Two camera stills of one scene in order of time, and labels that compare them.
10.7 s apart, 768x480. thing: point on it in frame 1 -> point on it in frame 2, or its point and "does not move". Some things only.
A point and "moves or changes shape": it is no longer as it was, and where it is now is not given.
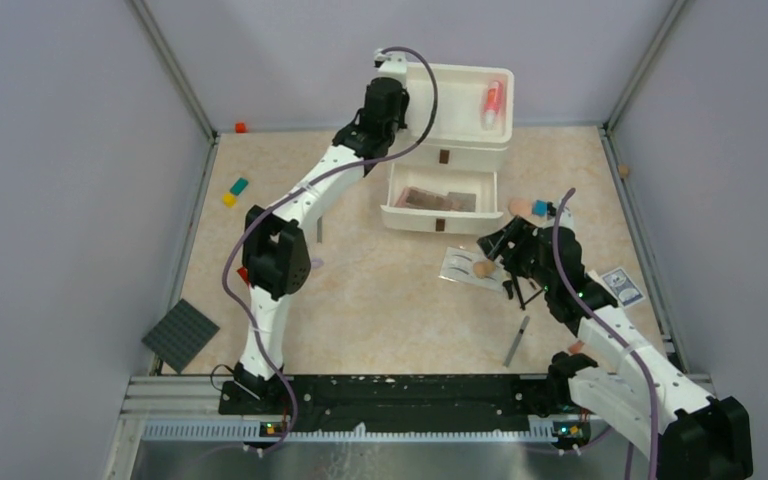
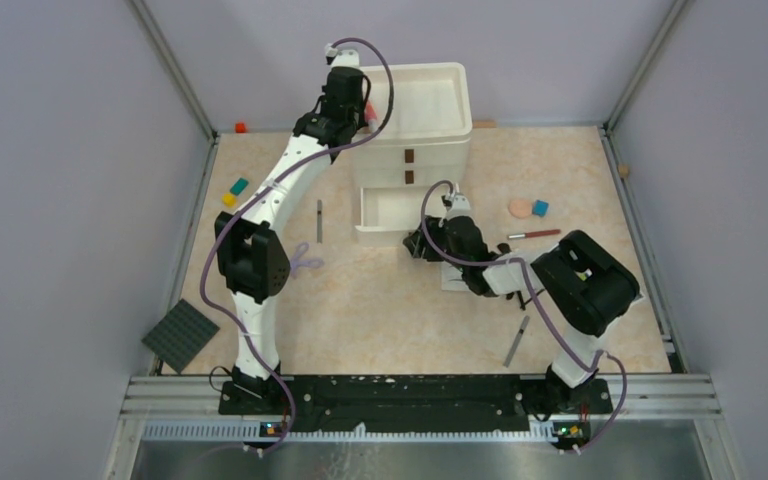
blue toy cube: [539, 208] does not move
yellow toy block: [228, 199] does not move
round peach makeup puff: [520, 207] does not move
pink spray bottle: [493, 107] moves or changes shape
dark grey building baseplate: [181, 335] does not move
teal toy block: [239, 186] does not move
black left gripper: [399, 125] -> [359, 119]
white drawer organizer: [448, 183] moves or changes shape
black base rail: [398, 403] does not move
